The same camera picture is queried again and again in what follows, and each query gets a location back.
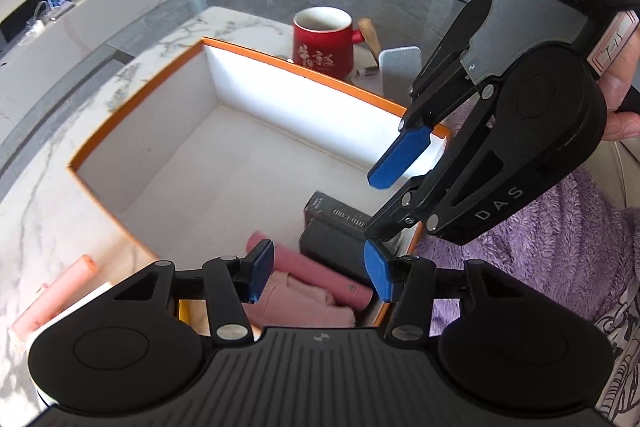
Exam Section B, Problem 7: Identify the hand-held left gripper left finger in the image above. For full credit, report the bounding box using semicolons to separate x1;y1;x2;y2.
112;239;276;350

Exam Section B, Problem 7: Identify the dark pink roll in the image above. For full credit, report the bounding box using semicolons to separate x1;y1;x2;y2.
245;231;373;312

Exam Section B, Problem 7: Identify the light pink towel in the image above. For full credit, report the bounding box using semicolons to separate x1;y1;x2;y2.
247;271;357;330

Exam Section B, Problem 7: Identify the person's right hand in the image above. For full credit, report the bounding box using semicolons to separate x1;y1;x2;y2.
597;12;640;142

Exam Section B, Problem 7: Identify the orange cardboard box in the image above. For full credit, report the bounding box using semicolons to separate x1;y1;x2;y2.
67;37;453;338

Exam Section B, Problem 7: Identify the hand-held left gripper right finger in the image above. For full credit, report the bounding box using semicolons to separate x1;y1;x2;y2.
364;241;521;350

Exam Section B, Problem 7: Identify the dark patterned box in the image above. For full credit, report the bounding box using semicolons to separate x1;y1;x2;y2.
302;191;373;233

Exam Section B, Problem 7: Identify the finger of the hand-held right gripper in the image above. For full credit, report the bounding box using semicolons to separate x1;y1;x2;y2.
364;86;503;254
367;0;493;188

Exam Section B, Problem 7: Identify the white brush with wooden handle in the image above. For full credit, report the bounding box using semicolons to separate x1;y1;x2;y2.
357;18;423;95

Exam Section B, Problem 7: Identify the beige sofa cushion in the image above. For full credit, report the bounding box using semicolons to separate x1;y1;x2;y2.
597;139;640;208

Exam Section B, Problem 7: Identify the salmon pink roll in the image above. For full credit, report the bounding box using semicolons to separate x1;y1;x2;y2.
9;254;97;348

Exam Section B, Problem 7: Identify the red mug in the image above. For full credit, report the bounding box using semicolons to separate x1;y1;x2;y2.
292;6;365;80

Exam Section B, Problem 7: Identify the black white patterned cloth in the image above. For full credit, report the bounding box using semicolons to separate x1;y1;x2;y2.
592;277;640;408

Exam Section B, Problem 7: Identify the dark grey case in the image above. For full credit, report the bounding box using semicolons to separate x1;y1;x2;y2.
299;212;386;295

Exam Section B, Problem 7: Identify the white marble low cabinet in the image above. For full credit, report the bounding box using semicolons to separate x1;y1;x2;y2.
0;0;183;58

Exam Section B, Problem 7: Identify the purple fluffy blanket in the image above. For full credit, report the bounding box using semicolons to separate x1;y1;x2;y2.
415;102;640;348

